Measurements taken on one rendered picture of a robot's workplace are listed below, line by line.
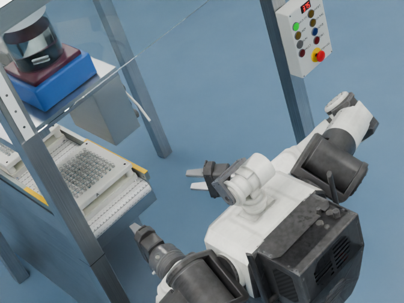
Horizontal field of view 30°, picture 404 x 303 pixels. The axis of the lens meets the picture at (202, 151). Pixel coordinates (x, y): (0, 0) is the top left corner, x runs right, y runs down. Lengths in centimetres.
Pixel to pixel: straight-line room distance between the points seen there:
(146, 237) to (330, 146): 56
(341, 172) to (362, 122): 21
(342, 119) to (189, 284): 60
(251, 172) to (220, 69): 286
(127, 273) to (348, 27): 232
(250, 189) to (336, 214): 19
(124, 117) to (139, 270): 71
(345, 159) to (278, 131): 212
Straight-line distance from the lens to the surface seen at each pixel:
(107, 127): 226
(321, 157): 176
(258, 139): 386
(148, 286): 285
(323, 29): 267
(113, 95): 223
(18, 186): 264
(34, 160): 207
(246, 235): 163
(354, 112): 194
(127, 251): 270
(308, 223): 162
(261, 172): 162
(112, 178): 242
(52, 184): 213
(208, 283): 159
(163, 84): 449
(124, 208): 243
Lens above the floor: 244
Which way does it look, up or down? 39 degrees down
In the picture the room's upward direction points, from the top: 20 degrees counter-clockwise
